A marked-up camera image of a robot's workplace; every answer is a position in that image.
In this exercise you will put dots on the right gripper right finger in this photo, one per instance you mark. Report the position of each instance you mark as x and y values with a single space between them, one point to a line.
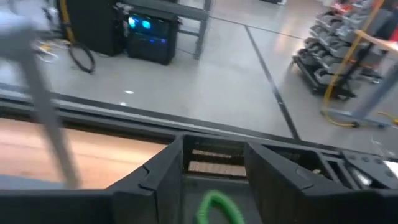
295 205

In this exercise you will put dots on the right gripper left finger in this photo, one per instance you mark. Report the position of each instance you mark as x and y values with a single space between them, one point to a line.
140 202

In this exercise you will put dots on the grey perforated metal shelf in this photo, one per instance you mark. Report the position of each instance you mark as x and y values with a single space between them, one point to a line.
46 118

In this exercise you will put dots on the black computer tower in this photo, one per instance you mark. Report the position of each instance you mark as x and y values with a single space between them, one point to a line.
152 46

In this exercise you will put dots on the grey bin rack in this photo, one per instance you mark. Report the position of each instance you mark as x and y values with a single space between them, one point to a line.
326 43

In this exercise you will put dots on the black cabinet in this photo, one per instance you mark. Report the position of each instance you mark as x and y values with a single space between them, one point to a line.
93 25

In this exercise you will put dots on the grey table leg frame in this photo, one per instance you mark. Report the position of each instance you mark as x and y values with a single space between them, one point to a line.
374 93

